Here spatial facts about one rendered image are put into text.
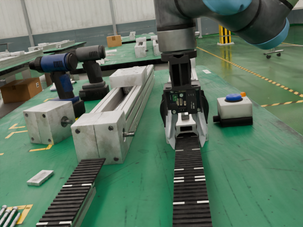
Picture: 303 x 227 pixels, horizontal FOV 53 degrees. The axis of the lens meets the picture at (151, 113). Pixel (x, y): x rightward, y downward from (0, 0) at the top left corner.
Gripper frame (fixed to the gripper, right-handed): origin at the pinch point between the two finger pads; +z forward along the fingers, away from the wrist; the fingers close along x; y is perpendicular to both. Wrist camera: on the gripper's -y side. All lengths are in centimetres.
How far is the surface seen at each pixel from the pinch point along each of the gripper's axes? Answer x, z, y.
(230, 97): 11.9, -5.2, -14.9
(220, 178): 5.5, 2.1, 13.2
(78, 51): -41, -19, -58
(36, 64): -48, -17, -35
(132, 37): -91, -4, -525
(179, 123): -1.5, -2.4, -5.5
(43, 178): -29.5, 1.3, 10.1
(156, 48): -21, -5, -197
